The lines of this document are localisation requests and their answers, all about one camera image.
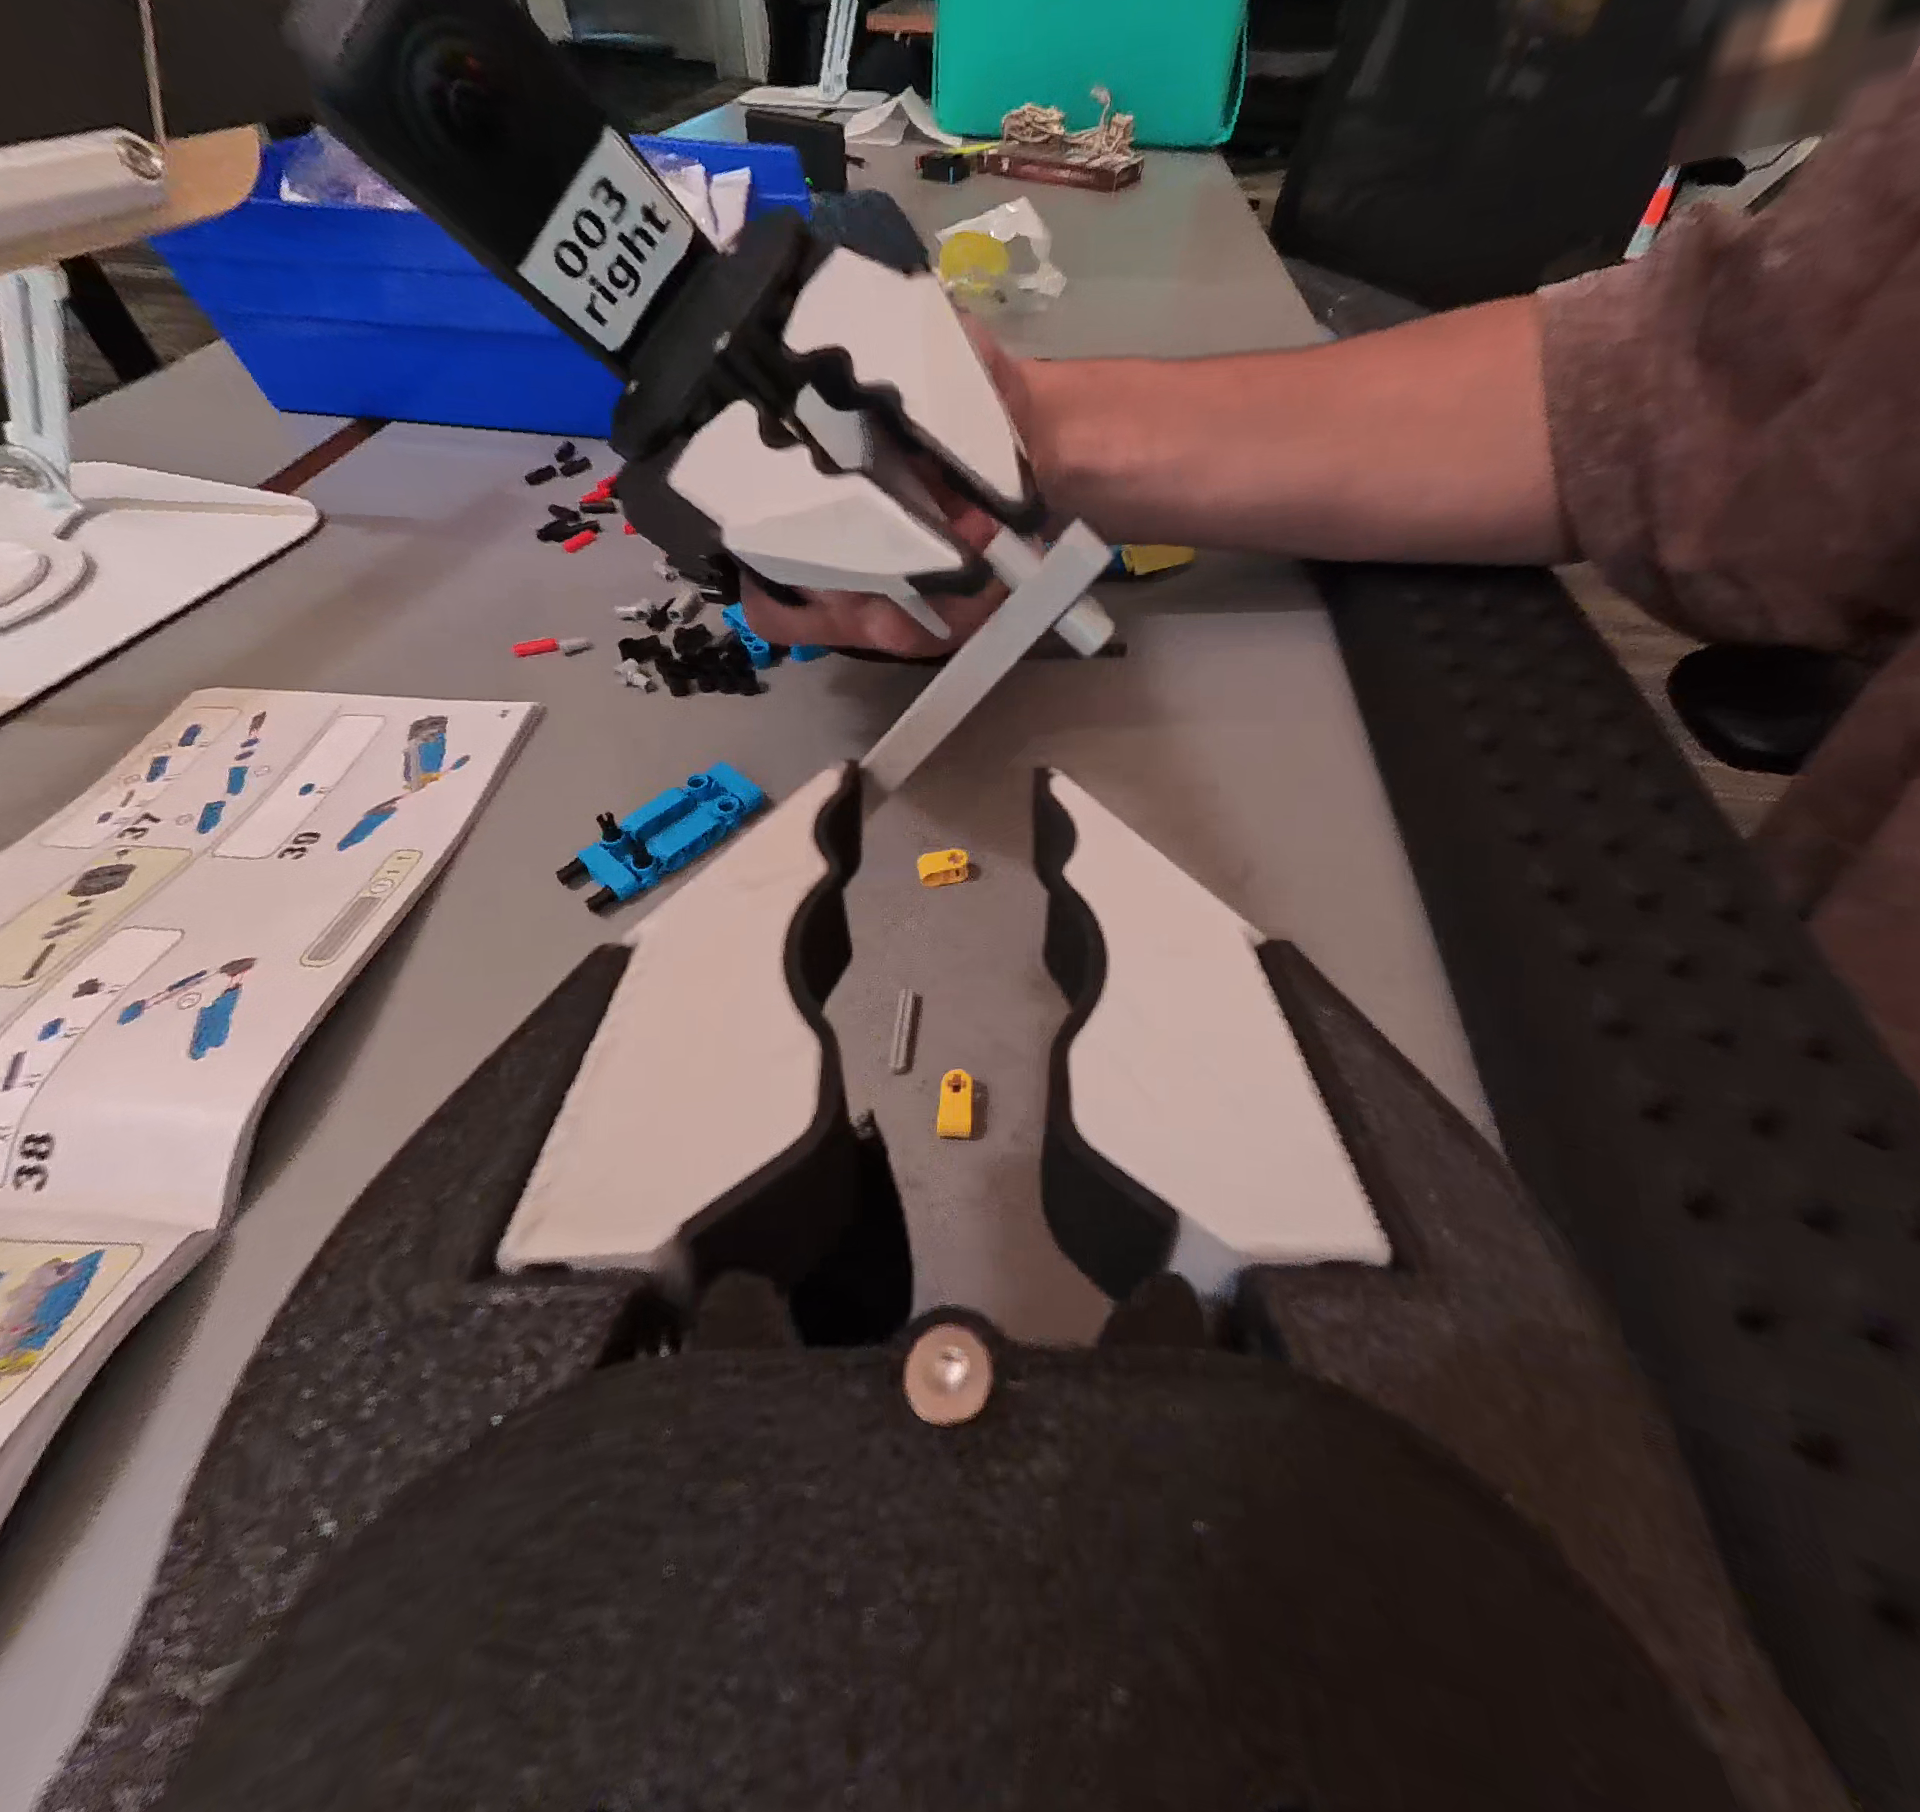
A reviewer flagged white-tipped tether wire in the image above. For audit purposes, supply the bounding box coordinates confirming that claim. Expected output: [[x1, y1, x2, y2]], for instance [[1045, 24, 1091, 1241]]
[[88, 0, 169, 180]]

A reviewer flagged blue panel with black pins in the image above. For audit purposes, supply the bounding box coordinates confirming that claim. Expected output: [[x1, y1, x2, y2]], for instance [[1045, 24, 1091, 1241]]
[[557, 767, 774, 918]]

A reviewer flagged person's right hand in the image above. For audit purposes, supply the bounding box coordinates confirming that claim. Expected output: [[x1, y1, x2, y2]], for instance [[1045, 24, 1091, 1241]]
[[738, 314, 1077, 665]]

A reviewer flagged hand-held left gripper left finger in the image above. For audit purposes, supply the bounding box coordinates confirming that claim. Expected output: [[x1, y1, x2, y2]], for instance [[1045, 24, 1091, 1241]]
[[495, 760, 917, 1313]]

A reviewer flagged instruction booklet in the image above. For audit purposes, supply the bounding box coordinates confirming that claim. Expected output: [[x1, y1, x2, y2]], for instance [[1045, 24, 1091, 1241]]
[[0, 687, 545, 1522]]

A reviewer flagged pile of small building pieces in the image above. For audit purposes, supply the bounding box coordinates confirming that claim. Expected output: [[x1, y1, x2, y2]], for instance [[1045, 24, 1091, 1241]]
[[522, 438, 1201, 703]]

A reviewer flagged person's right forearm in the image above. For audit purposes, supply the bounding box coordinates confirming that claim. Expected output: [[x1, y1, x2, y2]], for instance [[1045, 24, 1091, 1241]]
[[1036, 65, 1920, 661]]

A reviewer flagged long grey building beam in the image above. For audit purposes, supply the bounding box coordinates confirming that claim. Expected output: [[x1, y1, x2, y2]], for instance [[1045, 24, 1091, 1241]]
[[858, 552, 1080, 797]]

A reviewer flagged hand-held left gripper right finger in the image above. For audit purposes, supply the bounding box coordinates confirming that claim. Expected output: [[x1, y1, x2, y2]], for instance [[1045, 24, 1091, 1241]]
[[1030, 767, 1396, 1306]]

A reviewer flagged black office chair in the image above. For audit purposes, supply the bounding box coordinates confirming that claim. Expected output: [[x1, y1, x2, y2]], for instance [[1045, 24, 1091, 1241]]
[[1276, 0, 1758, 307]]

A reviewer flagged clear plastic bag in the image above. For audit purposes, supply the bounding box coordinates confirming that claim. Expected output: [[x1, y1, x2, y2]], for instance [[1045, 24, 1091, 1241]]
[[274, 130, 755, 256]]

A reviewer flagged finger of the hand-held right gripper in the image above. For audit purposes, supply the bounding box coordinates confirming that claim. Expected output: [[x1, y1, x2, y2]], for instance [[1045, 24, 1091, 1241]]
[[664, 409, 1002, 600], [783, 249, 1043, 534]]

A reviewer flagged wooden model on brown base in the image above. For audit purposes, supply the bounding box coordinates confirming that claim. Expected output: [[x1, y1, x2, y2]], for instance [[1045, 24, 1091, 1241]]
[[983, 87, 1149, 195]]

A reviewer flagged white laptop stand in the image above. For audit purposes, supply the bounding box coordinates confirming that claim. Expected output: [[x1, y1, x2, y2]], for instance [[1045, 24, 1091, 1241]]
[[0, 124, 323, 719]]

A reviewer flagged small black box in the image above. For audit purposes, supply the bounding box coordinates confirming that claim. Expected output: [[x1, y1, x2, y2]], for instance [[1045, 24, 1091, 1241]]
[[744, 107, 849, 195]]

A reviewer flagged short grey connector piece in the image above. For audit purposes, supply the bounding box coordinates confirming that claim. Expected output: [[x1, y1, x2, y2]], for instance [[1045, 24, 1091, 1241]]
[[986, 520, 1124, 655]]

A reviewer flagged yellow roll in plastic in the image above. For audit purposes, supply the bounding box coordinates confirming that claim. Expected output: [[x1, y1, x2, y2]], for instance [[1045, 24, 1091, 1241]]
[[936, 197, 1070, 312]]

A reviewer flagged teal green box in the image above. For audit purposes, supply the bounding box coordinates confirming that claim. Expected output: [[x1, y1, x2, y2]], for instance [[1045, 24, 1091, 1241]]
[[930, 0, 1269, 152]]

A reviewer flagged blue plastic bin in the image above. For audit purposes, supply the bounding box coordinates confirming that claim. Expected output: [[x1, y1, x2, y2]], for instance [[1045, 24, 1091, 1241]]
[[150, 131, 818, 436]]

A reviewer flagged black perforated pad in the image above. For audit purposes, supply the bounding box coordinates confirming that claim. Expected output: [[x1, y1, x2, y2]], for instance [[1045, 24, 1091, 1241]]
[[1319, 560, 1920, 1812]]

